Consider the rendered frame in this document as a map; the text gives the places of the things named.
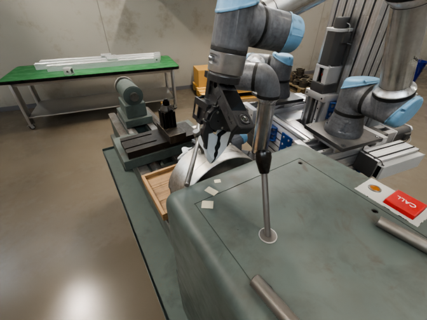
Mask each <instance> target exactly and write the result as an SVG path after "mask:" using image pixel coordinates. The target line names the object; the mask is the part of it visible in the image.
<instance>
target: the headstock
mask: <svg viewBox="0 0 427 320"><path fill-rule="evenodd" d="M271 155H272V160H271V167H270V171H269V173H268V192H269V214H270V226H271V229H273V230H274V231H275V232H276V234H277V240H276V241H275V242H274V243H271V244H268V243H264V242H263V241H261V239H260V238H259V231H260V230H261V229H262V228H264V214H263V203H262V181H261V174H260V173H259V170H258V168H257V164H256V161H255V160H254V161H251V162H249V163H247V164H244V165H241V166H239V167H237V168H233V169H231V170H229V171H226V172H223V173H221V174H219V175H215V176H214V177H211V178H208V179H206V180H203V181H201V182H198V183H195V184H193V185H190V186H189V187H185V188H183V189H180V190H177V191H175V192H173V193H171V194H170V195H169V196H168V198H167V200H166V210H167V214H168V221H169V225H170V232H171V235H172V243H173V249H174V253H175V259H176V264H177V270H178V274H179V277H180V280H181V281H182V284H183V285H184V287H185V289H186V291H187V294H188V296H189V298H190V300H191V302H192V304H193V306H194V308H195V310H196V313H197V315H198V317H199V319H200V320H279V319H278V318H277V317H276V316H275V315H274V313H273V312H272V311H271V309H270V308H269V307H268V306H267V305H266V304H265V303H264V301H263V300H262V299H261V298H260V296H259V295H258V294H257V293H256V292H255V291H254V289H253V288H252V287H251V285H250V281H251V280H252V278H253V277H254V276H256V275H258V274H259V275H260V276H261V277H262V278H263V279H264V280H265V282H267V283H268V285H269V286H270V287H271V288H272V289H273V290H274V291H275V292H276V294H277V295H278V296H279V297H280V298H281V299H282V300H283V301H284V302H285V303H286V304H287V306H288V307H289V308H290V309H291V310H292V311H293V313H294V314H295V315H296V316H297V317H298V318H299V319H300V320H427V254H426V253H425V252H423V251H421V250H419V249H417V248H415V247H413V246H412V245H410V244H408V243H406V242H405V241H403V240H401V239H399V238H397V237H396V236H394V235H392V234H390V233H389V232H386V231H385V230H383V229H381V228H379V227H378V226H376V223H377V221H378V220H379V219H380V217H384V218H386V219H388V220H389V221H391V222H393V223H395V224H397V225H399V226H401V227H403V228H404V229H407V230H409V231H411V232H413V233H415V234H416V235H418V236H420V237H422V238H424V239H426V240H427V219H426V220H425V221H424V222H423V223H422V224H421V225H420V226H418V227H416V226H415V225H413V224H411V223H410V222H408V221H406V220H404V219H403V218H402V217H400V216H398V215H396V214H395V213H393V212H392V211H390V210H388V209H387V208H385V207H384V206H382V205H380V204H379V203H377V202H375V201H374V200H372V199H371V198H369V197H367V196H365V195H364V194H362V193H361V192H359V191H357V190H356V189H355V188H356V187H358V186H359V185H361V184H363V183H364V182H366V181H367V180H369V179H370V178H369V177H366V176H365V175H363V174H361V173H359V172H357V171H355V170H352V169H351V168H349V167H347V166H345V165H343V164H341V163H339V162H337V161H335V160H333V159H331V158H329V157H327V156H325V155H323V154H321V153H319V152H317V151H315V150H313V149H311V148H309V147H307V146H305V145H301V144H296V145H292V146H290V147H287V148H285V149H282V150H279V151H277V152H274V153H272V154H271ZM218 179H220V181H221V182H219V183H215V182H214V180H218ZM207 187H211V188H213V189H215V190H217V191H218V193H216V195H214V196H213V195H211V194H209V193H208V192H206V191H205V189H206V188H207ZM202 201H213V208H201V205H202Z"/></svg>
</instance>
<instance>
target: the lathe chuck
mask: <svg viewBox="0 0 427 320"><path fill-rule="evenodd" d="M193 151H194V148H193V149H191V150H190V151H189V152H187V153H186V154H185V155H184V156H183V157H182V158H181V159H180V161H179V162H178V163H177V164H176V166H175V167H174V169H173V171H172V174H171V176H170V179H169V183H168V187H169V189H171V192H172V193H173V192H175V191H177V190H180V189H183V187H184V182H185V179H186V175H187V171H188V169H189V165H190V162H191V158H192V155H193ZM199 151H200V149H198V152H199ZM226 152H241V153H243V152H242V151H241V150H240V149H238V148H237V147H235V146H234V145H233V144H232V143H229V145H228V146H227V147H226V149H225V150H224V152H223V153H226ZM223 153H222V154H223ZM244 154H245V153H244ZM206 161H208V160H207V159H206V157H205V155H203V156H201V155H199V154H197V157H196V162H195V165H194V169H193V173H194V172H195V171H196V170H197V169H198V168H199V167H200V166H201V165H202V164H203V163H205V162H206Z"/></svg>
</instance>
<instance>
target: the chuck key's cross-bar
mask: <svg viewBox="0 0 427 320"><path fill-rule="evenodd" d="M200 126H201V125H200V124H199V123H197V127H196V129H199V130H200ZM198 138H199V137H196V142H195V147H194V151H193V155H192V158H191V162H190V165H189V169H188V171H187V175H186V179H185V182H184V186H185V187H189V185H190V182H191V177H192V174H193V169H194V165H195V162H196V157H197V154H198V149H199V146H200V144H199V141H198Z"/></svg>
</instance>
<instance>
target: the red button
mask: <svg viewBox="0 0 427 320"><path fill-rule="evenodd" d="M383 203H385V204H387V205H388V206H390V207H392V208H393V209H395V210H397V211H399V212H400V213H402V214H403V215H405V216H407V217H409V218H410V219H412V220H413V219H415V218H416V217H417V216H418V215H419V214H421V213H422V212H423V211H424V210H425V208H426V207H427V205H426V204H424V203H422V202H421V201H418V200H417V199H415V198H413V197H411V196H409V195H408V194H406V193H404V192H402V191H400V190H397V191H395V192H394V193H392V194H391V195H390V196H388V197H387V198H386V199H385V200H384V201H383Z"/></svg>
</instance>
